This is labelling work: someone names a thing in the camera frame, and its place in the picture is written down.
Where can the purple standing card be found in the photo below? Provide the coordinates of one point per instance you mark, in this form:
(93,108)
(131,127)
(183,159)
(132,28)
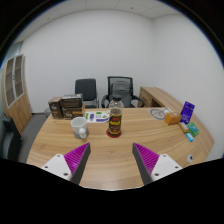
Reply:
(187,112)

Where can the wooden side desk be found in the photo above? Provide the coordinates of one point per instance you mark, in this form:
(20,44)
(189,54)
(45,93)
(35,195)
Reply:
(153,95)

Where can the tall brown printed box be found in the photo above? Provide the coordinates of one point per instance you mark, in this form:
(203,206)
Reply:
(55,108)

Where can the orange box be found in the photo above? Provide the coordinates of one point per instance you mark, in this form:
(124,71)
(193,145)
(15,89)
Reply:
(172,118)

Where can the white mug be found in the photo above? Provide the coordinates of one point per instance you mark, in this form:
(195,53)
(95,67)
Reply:
(79,126)

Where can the clear drink bottle black cap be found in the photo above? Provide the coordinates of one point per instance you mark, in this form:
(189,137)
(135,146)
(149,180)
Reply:
(115,123)

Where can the flat brown gold-printed box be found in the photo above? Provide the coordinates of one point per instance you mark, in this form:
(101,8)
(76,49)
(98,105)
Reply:
(74,113)

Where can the black padded office chair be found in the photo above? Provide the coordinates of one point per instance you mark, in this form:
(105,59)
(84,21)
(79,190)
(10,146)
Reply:
(86,88)

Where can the small yellow box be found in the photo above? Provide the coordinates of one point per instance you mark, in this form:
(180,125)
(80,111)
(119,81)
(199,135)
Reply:
(183,127)

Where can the black leather sofa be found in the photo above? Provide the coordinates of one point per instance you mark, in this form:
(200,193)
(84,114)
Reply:
(8,140)

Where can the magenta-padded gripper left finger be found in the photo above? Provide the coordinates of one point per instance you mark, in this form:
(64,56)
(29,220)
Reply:
(58,165)

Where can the round white printed pad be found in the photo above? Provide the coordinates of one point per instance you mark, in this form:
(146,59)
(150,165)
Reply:
(156,113)

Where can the green box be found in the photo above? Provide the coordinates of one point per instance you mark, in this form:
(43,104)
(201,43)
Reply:
(193,129)

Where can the small blue box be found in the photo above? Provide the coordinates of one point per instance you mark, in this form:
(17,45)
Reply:
(189,137)

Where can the wooden shelf cabinet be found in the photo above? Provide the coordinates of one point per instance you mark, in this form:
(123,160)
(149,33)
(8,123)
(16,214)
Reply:
(18,106)

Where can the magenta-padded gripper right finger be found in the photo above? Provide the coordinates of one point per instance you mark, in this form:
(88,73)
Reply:
(165,165)

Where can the black mesh office chair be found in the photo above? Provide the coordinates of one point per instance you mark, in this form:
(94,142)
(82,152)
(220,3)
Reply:
(120,87)

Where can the white printed leaflet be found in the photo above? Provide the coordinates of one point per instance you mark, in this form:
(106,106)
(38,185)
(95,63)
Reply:
(96,116)

